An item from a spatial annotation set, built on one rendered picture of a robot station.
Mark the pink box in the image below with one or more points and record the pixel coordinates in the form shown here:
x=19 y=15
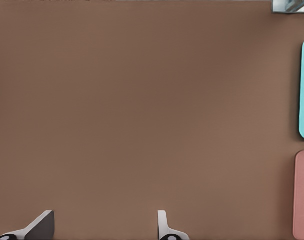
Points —
x=303 y=197

